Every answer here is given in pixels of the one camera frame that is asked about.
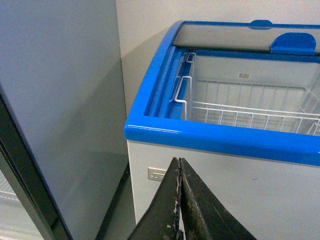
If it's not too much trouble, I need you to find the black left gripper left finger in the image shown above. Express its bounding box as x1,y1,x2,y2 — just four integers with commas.
128,157,184,240

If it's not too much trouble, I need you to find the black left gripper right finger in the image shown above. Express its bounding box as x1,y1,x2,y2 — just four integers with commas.
179,158,255,240

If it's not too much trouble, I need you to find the grey upright display fridge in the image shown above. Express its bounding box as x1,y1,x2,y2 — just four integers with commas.
0,0,128,240

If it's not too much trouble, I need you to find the white chest freezer blue rim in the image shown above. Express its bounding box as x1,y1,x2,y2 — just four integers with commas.
124,20,320,240

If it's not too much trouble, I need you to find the glass sliding freezer lid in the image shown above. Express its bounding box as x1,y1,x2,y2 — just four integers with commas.
173,20,320,56

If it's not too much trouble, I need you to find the white wire freezer basket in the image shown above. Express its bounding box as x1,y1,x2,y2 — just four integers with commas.
169,52,320,136

